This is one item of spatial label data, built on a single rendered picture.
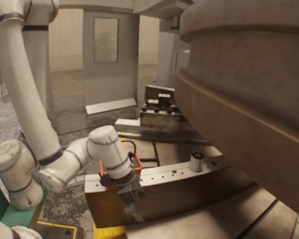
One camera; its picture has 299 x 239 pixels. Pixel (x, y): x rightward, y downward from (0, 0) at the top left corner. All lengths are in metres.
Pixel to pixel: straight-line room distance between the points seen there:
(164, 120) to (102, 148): 1.38
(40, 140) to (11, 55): 0.25
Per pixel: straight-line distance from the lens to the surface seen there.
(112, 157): 0.51
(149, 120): 1.85
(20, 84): 0.48
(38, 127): 0.48
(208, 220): 1.27
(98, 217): 1.06
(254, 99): 0.87
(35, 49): 0.65
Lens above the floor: 1.33
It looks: 23 degrees down
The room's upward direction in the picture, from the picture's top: 3 degrees clockwise
